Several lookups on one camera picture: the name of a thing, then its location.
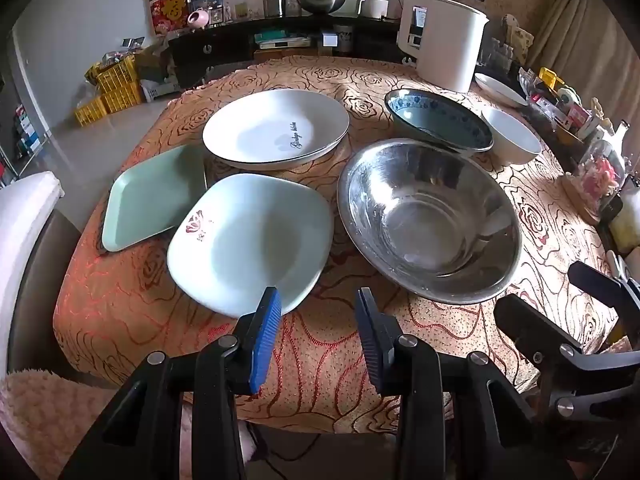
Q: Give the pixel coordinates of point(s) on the glass dome with flowers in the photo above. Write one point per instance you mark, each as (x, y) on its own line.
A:
(597, 180)

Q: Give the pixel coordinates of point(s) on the red gift box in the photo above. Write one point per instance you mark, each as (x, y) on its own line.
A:
(170, 12)

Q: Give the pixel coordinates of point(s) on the steel bowl on stand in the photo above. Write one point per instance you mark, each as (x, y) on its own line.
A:
(321, 4)

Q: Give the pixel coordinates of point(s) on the metal canister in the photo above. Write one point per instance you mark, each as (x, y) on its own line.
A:
(274, 2)

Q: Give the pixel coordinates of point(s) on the cardboard box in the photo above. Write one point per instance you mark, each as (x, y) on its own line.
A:
(150, 62)

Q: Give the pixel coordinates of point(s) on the square white flower-print plate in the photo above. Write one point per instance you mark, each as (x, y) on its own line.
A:
(250, 245)

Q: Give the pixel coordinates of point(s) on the stack of colourful boxes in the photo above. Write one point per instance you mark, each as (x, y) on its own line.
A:
(25, 132)

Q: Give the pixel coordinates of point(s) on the small yellow box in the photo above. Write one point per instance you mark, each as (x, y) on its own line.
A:
(549, 77)

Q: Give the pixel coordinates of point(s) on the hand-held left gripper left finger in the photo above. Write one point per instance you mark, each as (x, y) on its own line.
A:
(265, 340)

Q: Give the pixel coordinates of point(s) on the silver disc player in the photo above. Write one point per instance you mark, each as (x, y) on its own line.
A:
(280, 46)

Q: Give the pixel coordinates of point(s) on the tape roll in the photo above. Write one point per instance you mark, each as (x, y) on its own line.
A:
(567, 95)

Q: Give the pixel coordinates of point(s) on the white bowl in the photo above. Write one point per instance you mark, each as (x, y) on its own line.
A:
(510, 135)

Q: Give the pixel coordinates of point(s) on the blue picture box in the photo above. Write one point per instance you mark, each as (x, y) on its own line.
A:
(209, 1)

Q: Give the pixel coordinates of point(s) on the wooden ornament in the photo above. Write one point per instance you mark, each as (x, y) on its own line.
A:
(515, 30)

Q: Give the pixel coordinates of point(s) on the white chair back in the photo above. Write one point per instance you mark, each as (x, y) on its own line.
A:
(25, 240)

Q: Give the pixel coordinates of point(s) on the teal books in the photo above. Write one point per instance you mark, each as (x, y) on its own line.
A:
(270, 36)

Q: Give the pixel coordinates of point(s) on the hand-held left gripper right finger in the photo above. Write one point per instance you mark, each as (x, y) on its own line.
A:
(367, 340)

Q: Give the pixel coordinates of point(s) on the small white box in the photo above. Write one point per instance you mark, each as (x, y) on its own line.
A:
(327, 41)

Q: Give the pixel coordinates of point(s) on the yellow plastic crate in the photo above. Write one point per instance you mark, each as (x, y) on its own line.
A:
(117, 72)
(91, 111)
(122, 96)

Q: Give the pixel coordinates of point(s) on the black TV cabinet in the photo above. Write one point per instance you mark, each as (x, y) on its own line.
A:
(225, 45)

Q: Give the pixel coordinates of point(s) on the white sack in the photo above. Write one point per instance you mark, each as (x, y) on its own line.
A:
(159, 91)

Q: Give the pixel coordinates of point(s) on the green rectangular plate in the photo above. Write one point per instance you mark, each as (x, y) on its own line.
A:
(145, 200)

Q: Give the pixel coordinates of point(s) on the small white plate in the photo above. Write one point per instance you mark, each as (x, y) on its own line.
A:
(500, 89)

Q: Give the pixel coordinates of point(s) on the round white plate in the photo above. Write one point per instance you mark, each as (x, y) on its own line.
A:
(260, 125)

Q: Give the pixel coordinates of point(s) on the blue patterned bowl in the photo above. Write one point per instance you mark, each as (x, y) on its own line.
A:
(430, 115)

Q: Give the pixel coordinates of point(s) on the beige curtain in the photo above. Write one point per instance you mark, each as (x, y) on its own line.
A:
(590, 25)

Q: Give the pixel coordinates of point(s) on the large stainless steel bowl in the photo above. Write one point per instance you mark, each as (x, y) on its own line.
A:
(430, 225)

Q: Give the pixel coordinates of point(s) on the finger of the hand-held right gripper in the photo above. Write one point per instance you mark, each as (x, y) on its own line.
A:
(530, 325)
(597, 280)

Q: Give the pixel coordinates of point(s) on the pink piggy bank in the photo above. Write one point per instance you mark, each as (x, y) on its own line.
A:
(198, 18)

